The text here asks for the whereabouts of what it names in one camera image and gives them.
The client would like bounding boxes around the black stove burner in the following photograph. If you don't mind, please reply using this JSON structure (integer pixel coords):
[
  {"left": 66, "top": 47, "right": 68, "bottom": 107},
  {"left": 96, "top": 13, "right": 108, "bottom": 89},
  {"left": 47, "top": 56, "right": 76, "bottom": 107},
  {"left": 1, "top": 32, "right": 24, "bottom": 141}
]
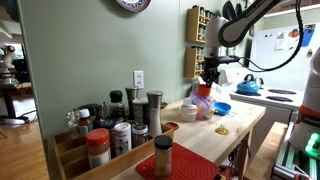
[
  {"left": 265, "top": 95, "right": 294, "bottom": 103},
  {"left": 267, "top": 88, "right": 298, "bottom": 96},
  {"left": 234, "top": 90, "right": 263, "bottom": 98}
]

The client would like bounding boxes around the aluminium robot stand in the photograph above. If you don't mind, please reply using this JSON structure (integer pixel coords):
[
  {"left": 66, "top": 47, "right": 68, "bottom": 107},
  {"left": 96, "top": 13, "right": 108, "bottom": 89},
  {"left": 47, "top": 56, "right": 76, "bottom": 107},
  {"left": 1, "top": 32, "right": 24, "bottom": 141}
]
[{"left": 271, "top": 123, "right": 320, "bottom": 180}]

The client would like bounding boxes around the stainless steel pepper grinder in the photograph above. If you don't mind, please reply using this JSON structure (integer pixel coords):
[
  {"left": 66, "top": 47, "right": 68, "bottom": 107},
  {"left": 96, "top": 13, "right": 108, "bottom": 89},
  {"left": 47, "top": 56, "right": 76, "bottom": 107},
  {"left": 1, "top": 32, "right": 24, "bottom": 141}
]
[{"left": 146, "top": 90, "right": 164, "bottom": 138}]

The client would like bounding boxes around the blue kettle black handle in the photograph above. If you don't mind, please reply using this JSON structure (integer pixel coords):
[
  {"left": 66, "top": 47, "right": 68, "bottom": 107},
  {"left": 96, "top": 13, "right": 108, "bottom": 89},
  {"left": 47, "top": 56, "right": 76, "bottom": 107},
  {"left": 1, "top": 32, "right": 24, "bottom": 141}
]
[{"left": 236, "top": 73, "right": 261, "bottom": 95}]

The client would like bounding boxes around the dark wooden desk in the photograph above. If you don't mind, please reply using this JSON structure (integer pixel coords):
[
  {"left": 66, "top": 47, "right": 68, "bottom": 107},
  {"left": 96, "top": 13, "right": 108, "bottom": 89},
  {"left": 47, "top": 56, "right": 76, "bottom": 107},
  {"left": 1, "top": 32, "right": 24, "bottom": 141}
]
[{"left": 0, "top": 82, "right": 34, "bottom": 123}]

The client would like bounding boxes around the red silicone mat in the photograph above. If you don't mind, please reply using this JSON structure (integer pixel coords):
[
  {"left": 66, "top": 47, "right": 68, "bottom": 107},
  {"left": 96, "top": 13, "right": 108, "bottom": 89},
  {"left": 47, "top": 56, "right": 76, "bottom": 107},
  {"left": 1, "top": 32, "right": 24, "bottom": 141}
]
[{"left": 135, "top": 142, "right": 221, "bottom": 180}]

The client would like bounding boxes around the white cap brown bottle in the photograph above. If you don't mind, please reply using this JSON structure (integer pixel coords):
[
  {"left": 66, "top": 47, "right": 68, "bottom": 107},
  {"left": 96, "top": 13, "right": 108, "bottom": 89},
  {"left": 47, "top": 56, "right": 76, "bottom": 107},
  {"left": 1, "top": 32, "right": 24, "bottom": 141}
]
[{"left": 77, "top": 108, "right": 94, "bottom": 138}]

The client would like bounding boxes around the light blue plastic bowl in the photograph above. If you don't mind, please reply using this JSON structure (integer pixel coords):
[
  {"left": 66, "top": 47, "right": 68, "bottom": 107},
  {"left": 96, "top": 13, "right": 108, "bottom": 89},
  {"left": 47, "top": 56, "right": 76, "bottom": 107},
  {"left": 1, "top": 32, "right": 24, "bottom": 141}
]
[{"left": 213, "top": 101, "right": 232, "bottom": 117}]

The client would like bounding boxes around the dark pepper grinder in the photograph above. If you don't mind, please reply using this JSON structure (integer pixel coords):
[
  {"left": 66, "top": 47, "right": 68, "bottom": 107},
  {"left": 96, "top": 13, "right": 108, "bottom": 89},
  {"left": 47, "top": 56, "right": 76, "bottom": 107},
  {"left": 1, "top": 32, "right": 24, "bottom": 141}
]
[{"left": 124, "top": 86, "right": 140, "bottom": 121}]

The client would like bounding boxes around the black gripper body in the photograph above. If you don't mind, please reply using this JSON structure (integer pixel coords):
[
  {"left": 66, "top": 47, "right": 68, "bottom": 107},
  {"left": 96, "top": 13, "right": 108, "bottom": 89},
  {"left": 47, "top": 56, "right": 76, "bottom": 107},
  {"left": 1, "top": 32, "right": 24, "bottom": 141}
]
[{"left": 200, "top": 57, "right": 221, "bottom": 77}]

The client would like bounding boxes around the clear zip lock bag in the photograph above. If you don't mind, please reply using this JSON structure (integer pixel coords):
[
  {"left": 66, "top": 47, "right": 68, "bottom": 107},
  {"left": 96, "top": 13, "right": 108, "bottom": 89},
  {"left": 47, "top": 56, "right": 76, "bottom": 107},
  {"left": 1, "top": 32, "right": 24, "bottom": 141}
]
[{"left": 189, "top": 91, "right": 216, "bottom": 121}]

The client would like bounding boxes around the wooden spice tray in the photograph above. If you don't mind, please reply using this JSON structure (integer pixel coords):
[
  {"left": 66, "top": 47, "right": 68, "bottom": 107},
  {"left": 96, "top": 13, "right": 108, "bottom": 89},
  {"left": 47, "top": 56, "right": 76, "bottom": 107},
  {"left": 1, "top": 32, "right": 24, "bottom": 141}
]
[{"left": 46, "top": 121, "right": 175, "bottom": 180}]

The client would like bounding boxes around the white lid grey canister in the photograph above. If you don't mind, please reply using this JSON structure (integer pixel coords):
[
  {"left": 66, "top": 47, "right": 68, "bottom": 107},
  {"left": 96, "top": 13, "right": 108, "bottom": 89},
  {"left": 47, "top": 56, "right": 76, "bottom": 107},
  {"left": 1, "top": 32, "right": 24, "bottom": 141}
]
[{"left": 132, "top": 97, "right": 149, "bottom": 124}]

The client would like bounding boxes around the hanging black pan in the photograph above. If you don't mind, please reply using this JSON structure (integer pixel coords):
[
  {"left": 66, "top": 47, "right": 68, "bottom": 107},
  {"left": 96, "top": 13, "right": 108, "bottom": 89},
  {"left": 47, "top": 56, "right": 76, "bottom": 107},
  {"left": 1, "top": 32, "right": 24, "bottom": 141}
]
[{"left": 222, "top": 0, "right": 237, "bottom": 22}]

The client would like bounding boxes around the dark blue lid jar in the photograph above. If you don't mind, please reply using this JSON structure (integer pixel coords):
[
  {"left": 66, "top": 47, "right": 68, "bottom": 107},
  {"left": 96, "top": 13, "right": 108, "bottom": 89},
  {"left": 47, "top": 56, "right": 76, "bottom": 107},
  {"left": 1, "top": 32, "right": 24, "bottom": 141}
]
[{"left": 94, "top": 118, "right": 118, "bottom": 159}]

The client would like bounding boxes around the wooden spice rack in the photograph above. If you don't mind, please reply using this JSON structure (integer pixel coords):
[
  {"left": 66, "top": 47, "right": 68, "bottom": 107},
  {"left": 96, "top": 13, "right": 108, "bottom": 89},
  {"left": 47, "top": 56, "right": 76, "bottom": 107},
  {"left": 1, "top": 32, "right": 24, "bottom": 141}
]
[
  {"left": 184, "top": 45, "right": 210, "bottom": 79},
  {"left": 185, "top": 4, "right": 221, "bottom": 45}
]

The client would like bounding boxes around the white wall outlet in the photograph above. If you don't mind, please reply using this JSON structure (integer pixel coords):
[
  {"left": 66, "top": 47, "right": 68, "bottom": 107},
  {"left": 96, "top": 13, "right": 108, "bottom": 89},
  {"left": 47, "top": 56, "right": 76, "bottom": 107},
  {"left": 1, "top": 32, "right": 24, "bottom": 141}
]
[{"left": 133, "top": 69, "right": 145, "bottom": 90}]

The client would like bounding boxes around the silver lid glass jar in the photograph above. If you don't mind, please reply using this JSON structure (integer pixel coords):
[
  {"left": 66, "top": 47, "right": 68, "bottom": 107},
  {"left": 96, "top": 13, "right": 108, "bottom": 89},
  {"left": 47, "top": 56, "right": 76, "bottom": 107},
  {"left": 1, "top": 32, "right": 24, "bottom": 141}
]
[{"left": 131, "top": 122, "right": 149, "bottom": 149}]

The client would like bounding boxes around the clear glass bottle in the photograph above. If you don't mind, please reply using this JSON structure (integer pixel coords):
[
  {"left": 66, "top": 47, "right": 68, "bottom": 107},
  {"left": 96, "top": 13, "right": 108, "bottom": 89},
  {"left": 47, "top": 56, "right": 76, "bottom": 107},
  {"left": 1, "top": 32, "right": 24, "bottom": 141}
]
[{"left": 65, "top": 109, "right": 80, "bottom": 140}]

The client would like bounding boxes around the black lid spice jar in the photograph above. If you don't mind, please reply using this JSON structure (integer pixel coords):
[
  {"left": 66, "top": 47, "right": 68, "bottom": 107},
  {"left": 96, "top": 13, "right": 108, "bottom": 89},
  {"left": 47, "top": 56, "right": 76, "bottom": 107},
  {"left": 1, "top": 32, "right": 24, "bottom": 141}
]
[{"left": 153, "top": 134, "right": 174, "bottom": 179}]

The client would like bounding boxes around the blue paper sheet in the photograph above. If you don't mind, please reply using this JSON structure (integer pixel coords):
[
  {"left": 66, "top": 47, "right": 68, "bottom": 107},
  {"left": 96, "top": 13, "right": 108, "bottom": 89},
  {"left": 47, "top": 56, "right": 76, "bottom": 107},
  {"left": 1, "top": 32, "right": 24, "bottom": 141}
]
[{"left": 299, "top": 23, "right": 316, "bottom": 48}]

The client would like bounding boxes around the white plastic container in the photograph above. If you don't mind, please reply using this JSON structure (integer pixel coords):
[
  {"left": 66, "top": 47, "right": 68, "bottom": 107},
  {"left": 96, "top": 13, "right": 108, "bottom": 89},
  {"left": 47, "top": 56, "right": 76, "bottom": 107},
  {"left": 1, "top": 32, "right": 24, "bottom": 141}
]
[{"left": 179, "top": 103, "right": 199, "bottom": 123}]

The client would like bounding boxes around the small red dish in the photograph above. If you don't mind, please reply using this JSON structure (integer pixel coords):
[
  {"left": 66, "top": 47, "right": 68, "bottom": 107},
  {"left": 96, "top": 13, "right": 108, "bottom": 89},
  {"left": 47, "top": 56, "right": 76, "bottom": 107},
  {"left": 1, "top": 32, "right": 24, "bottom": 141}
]
[{"left": 164, "top": 121, "right": 180, "bottom": 132}]

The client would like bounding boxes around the wooden butcher block table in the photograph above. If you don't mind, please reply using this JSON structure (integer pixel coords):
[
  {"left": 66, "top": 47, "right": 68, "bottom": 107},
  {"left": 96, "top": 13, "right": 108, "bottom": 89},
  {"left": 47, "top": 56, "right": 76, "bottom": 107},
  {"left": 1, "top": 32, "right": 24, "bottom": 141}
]
[{"left": 109, "top": 98, "right": 268, "bottom": 180}]

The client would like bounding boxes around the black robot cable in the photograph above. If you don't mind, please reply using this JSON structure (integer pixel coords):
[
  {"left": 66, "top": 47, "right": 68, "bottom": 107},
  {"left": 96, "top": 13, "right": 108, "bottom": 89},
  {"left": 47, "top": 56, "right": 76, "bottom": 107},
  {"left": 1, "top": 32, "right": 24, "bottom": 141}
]
[{"left": 237, "top": 0, "right": 305, "bottom": 73}]

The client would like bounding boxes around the white paper sheet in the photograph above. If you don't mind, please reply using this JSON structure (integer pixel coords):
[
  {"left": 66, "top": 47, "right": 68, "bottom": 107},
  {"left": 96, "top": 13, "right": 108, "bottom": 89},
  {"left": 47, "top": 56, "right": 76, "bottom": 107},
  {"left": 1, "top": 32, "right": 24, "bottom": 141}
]
[{"left": 274, "top": 30, "right": 288, "bottom": 51}]

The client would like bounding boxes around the white printed spice shaker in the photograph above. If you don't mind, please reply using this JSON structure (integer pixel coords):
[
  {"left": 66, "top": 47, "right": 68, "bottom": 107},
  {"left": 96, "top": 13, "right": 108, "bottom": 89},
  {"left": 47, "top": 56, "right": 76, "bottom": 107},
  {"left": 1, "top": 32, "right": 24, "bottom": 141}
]
[{"left": 113, "top": 121, "right": 133, "bottom": 157}]

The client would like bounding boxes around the gold sink strainer disc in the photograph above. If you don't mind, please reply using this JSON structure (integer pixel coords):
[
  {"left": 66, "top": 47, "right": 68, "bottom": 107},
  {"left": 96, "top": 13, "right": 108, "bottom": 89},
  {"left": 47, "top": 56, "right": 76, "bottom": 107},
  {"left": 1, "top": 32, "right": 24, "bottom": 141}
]
[{"left": 214, "top": 124, "right": 230, "bottom": 136}]

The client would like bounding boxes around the white electric stove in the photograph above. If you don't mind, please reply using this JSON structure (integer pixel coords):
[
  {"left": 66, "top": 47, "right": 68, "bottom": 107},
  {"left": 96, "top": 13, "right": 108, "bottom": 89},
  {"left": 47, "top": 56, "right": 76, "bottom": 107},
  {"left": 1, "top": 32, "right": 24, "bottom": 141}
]
[{"left": 218, "top": 66, "right": 306, "bottom": 158}]

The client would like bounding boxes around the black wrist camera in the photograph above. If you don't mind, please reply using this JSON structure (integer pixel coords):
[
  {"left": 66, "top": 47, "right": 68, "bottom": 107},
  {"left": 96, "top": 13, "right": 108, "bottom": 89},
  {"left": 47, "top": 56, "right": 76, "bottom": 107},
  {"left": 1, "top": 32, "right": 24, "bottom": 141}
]
[{"left": 216, "top": 55, "right": 241, "bottom": 65}]

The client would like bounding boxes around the white refrigerator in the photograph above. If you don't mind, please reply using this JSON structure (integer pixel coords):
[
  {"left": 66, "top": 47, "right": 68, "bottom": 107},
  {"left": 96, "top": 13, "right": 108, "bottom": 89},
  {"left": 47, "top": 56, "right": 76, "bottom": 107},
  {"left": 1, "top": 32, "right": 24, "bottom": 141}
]
[{"left": 249, "top": 22, "right": 320, "bottom": 92}]

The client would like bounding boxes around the red lid spice jar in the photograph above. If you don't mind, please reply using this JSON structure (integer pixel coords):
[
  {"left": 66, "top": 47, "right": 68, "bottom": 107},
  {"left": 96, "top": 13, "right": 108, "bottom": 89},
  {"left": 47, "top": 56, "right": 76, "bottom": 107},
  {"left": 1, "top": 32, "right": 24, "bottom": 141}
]
[{"left": 85, "top": 127, "right": 112, "bottom": 170}]

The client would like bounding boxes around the large white paper towel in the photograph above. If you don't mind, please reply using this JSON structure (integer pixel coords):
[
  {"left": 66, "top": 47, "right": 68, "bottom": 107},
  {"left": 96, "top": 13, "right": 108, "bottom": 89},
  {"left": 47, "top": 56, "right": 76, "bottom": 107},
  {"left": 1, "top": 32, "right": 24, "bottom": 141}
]
[{"left": 211, "top": 82, "right": 234, "bottom": 103}]

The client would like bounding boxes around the black cap glass bottle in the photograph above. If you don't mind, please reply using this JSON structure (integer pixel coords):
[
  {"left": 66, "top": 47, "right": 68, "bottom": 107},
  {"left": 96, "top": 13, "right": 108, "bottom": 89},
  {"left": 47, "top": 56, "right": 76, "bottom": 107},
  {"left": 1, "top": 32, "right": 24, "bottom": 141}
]
[{"left": 109, "top": 89, "right": 126, "bottom": 123}]

